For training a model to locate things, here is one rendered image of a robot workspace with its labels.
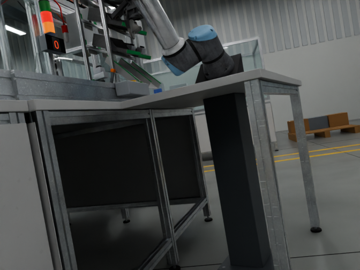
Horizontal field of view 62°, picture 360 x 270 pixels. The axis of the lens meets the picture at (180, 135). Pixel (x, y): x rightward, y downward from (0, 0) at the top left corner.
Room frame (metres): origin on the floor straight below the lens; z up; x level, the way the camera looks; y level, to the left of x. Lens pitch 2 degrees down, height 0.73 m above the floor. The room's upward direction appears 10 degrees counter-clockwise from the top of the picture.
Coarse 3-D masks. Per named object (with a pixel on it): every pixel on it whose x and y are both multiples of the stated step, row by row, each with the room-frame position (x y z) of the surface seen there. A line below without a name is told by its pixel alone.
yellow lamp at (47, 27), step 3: (48, 21) 1.43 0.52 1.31; (42, 24) 1.44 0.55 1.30; (45, 24) 1.43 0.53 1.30; (48, 24) 1.43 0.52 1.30; (51, 24) 1.44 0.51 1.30; (45, 27) 1.43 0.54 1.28; (48, 27) 1.43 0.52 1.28; (51, 27) 1.44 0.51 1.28; (45, 30) 1.43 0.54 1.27; (48, 30) 1.43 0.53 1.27; (51, 30) 1.44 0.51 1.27; (54, 30) 1.45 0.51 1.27
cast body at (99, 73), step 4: (96, 68) 1.57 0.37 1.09; (100, 68) 1.57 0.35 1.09; (96, 72) 1.58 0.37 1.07; (100, 72) 1.57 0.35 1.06; (104, 72) 1.57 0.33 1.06; (96, 76) 1.58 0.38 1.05; (100, 76) 1.57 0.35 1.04; (104, 76) 1.56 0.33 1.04; (108, 76) 1.60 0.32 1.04; (96, 80) 1.59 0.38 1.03
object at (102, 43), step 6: (96, 36) 1.86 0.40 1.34; (102, 36) 1.84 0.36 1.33; (96, 42) 1.87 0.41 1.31; (102, 42) 1.84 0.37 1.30; (114, 42) 1.96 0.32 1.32; (120, 42) 1.94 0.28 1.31; (114, 48) 1.80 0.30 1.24; (120, 48) 1.78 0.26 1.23; (126, 48) 1.91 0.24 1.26; (132, 54) 1.81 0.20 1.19; (138, 54) 1.85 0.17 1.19
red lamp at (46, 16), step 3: (42, 12) 1.43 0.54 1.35; (45, 12) 1.43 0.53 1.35; (48, 12) 1.44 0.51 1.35; (42, 15) 1.43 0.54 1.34; (45, 15) 1.43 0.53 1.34; (48, 15) 1.44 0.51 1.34; (51, 15) 1.46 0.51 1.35; (42, 18) 1.43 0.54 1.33; (45, 18) 1.43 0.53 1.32; (48, 18) 1.43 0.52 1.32; (51, 18) 1.45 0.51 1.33; (42, 21) 1.44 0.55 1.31; (45, 21) 1.43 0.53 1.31; (51, 21) 1.45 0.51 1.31
